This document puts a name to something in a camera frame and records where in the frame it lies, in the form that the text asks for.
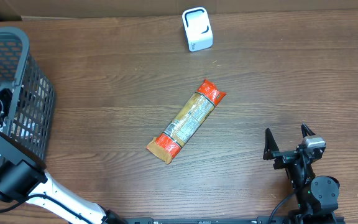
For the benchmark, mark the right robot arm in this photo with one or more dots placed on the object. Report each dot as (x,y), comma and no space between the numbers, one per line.
(316,195)

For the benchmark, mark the grey plastic basket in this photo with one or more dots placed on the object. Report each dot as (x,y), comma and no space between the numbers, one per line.
(29,118)

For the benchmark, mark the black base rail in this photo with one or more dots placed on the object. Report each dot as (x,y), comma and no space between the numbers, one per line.
(258,220)

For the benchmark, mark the white barcode scanner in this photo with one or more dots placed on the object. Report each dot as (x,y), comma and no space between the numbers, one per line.
(197,28)

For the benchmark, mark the orange spaghetti package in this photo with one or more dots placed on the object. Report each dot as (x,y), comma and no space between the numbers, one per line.
(171,141)

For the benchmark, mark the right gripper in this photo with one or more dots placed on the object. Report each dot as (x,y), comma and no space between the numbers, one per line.
(289,155)

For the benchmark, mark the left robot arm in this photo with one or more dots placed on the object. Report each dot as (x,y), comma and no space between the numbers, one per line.
(24,179)

